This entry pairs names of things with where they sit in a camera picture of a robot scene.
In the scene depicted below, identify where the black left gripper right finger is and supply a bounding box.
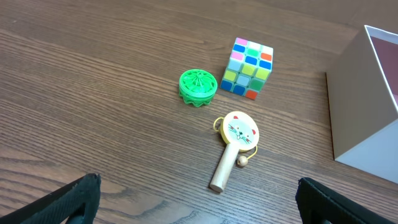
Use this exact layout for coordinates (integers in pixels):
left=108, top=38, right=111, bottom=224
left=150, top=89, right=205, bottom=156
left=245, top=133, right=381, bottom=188
left=295, top=177, right=394, bottom=224

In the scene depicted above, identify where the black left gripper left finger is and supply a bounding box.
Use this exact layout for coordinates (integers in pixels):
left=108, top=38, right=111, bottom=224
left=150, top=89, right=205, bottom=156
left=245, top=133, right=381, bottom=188
left=1, top=173, right=101, bottom=224

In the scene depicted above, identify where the colourful puzzle cube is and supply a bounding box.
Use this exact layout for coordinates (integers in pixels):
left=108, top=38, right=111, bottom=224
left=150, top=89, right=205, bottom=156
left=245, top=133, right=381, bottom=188
left=220, top=37, right=274, bottom=100

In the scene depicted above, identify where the wooden cat rattle drum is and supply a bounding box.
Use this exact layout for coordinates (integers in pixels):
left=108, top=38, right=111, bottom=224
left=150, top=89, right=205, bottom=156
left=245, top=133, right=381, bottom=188
left=210, top=111, right=259, bottom=193

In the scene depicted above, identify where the white open cardboard box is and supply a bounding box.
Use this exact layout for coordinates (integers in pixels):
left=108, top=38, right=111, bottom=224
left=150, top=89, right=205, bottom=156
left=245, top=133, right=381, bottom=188
left=326, top=25, right=397, bottom=182

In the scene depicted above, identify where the green round plastic toy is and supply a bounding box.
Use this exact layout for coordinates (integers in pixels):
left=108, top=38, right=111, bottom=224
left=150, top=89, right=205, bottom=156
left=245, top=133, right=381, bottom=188
left=179, top=69, right=218, bottom=108

